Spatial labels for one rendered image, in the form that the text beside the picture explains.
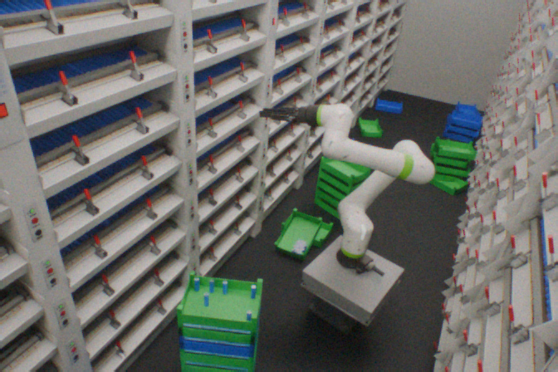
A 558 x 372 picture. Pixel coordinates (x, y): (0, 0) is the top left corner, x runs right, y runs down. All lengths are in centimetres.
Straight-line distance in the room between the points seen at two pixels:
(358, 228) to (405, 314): 73
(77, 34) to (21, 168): 38
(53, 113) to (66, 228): 39
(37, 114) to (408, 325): 202
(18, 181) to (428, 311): 211
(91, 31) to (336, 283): 144
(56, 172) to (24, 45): 38
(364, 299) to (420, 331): 57
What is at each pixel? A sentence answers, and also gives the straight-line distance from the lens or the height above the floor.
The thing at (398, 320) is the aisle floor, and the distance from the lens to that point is 249.
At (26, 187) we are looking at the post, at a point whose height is 115.
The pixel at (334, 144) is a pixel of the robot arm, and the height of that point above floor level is 105.
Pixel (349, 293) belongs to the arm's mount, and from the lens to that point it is 201.
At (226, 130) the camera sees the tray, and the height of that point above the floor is 92.
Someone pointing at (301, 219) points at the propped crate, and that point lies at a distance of 282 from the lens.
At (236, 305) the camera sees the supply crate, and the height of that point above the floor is 48.
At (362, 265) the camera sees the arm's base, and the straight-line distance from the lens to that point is 209.
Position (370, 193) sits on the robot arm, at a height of 70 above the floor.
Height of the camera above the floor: 181
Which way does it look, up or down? 33 degrees down
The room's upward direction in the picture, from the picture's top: 6 degrees clockwise
